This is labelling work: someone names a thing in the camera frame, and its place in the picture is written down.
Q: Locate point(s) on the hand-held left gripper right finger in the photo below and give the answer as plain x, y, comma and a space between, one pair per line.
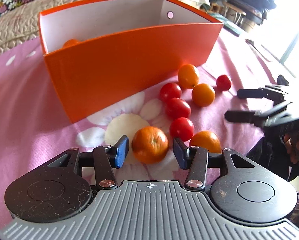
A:
179, 152

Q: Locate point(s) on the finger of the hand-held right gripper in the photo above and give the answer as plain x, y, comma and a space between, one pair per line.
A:
252, 93
242, 117

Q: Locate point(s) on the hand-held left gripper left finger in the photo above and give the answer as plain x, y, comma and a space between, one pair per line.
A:
120, 152

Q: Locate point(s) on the large mandarin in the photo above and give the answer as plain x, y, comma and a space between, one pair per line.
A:
150, 145

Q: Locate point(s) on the orange cardboard box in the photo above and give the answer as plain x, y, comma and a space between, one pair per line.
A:
119, 67

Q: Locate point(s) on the person's right hand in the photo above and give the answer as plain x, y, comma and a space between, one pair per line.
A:
298, 147

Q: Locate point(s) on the small cherry tomato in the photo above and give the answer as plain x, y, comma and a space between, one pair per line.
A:
224, 82

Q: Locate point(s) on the oval mandarin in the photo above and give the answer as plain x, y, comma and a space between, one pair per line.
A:
188, 76

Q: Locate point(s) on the round wooden stool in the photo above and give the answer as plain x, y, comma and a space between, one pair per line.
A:
247, 17

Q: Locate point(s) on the pink floral tablecloth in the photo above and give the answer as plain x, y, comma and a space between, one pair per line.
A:
27, 120

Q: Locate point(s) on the beige quilted blanket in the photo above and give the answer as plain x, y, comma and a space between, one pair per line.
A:
17, 22

